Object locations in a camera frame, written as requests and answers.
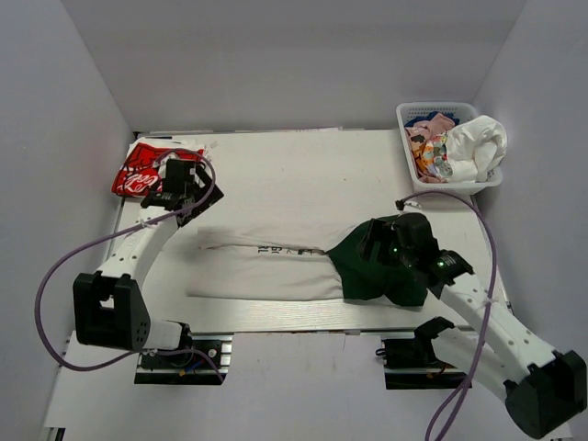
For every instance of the blue garment in basket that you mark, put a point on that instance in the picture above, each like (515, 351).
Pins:
(447, 115)

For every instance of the white plastic basket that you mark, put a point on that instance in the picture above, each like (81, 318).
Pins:
(465, 112)

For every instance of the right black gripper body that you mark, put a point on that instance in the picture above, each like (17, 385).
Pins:
(373, 238)

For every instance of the white green Charlie Brown t-shirt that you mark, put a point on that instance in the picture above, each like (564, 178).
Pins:
(296, 262)

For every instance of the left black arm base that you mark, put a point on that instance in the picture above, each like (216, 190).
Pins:
(188, 369)

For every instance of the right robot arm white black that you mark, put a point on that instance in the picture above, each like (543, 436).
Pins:
(540, 387)

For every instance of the white colourful print t-shirt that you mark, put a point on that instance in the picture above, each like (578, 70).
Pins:
(474, 148)

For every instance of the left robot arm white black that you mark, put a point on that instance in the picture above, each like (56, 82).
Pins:
(109, 309)

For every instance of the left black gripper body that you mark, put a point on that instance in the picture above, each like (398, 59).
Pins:
(202, 198)

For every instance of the pink orange print t-shirt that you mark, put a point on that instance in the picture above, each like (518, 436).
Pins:
(426, 139)

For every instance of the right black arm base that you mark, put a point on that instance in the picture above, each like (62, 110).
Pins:
(405, 369)

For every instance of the folded red white t-shirt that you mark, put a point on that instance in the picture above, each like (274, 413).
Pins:
(140, 169)

